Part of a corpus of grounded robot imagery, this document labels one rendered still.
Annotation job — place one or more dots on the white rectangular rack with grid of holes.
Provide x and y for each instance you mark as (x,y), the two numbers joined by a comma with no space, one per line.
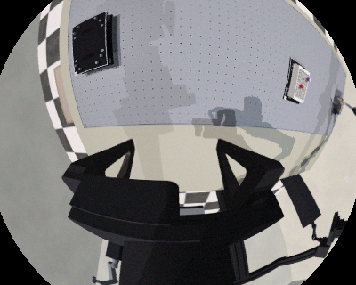
(298,73)

